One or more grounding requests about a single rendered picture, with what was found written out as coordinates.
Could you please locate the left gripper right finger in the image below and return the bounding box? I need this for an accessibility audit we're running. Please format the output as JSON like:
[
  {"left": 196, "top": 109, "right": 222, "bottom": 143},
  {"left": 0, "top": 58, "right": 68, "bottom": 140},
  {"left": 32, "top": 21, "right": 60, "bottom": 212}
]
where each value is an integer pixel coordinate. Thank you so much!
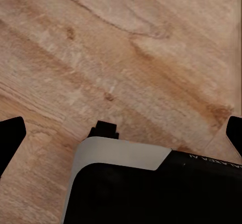
[{"left": 226, "top": 116, "right": 242, "bottom": 157}]

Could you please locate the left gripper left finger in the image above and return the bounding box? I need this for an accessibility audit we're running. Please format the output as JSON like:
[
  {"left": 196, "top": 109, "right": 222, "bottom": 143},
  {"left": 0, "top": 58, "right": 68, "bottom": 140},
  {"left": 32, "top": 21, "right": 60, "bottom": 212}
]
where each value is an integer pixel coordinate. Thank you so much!
[{"left": 0, "top": 116, "right": 26, "bottom": 176}]

